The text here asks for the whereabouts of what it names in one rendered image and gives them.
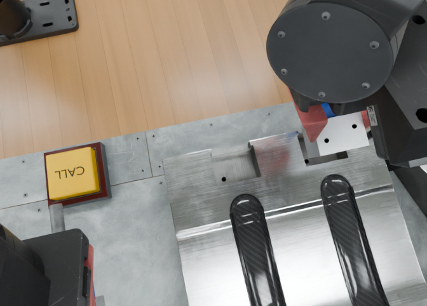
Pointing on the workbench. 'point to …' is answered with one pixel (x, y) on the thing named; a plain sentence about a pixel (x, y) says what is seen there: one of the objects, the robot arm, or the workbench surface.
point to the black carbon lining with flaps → (371, 294)
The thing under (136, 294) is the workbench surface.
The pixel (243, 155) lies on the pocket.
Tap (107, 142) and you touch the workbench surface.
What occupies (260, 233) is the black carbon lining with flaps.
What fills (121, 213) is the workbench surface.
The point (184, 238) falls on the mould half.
